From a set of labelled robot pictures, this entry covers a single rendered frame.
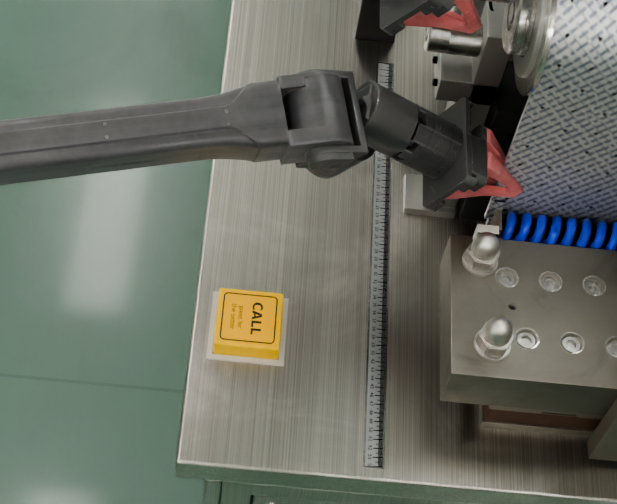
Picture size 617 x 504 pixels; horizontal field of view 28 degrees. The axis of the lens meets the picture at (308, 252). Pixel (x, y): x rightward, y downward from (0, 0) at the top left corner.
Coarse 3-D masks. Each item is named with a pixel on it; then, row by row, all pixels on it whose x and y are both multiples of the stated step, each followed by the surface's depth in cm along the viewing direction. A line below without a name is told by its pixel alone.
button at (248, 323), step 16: (224, 288) 134; (224, 304) 133; (240, 304) 133; (256, 304) 133; (272, 304) 134; (224, 320) 132; (240, 320) 132; (256, 320) 132; (272, 320) 132; (224, 336) 131; (240, 336) 131; (256, 336) 131; (272, 336) 131; (224, 352) 132; (240, 352) 132; (256, 352) 131; (272, 352) 131
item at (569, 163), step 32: (544, 128) 119; (576, 128) 118; (608, 128) 118; (512, 160) 123; (544, 160) 123; (576, 160) 123; (608, 160) 122; (544, 192) 127; (576, 192) 127; (608, 192) 127; (608, 224) 131
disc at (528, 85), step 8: (552, 0) 108; (552, 8) 108; (552, 16) 108; (552, 24) 108; (544, 32) 109; (552, 32) 108; (544, 40) 109; (544, 48) 109; (544, 56) 109; (536, 64) 111; (544, 64) 110; (536, 72) 111; (520, 80) 117; (528, 80) 114; (536, 80) 111; (520, 88) 117; (528, 88) 114
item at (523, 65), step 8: (544, 0) 109; (544, 8) 109; (536, 16) 111; (544, 16) 109; (536, 24) 111; (544, 24) 110; (536, 32) 110; (536, 40) 110; (528, 48) 113; (536, 48) 111; (520, 56) 116; (528, 56) 113; (536, 56) 111; (520, 64) 116; (528, 64) 112; (520, 72) 115; (528, 72) 113
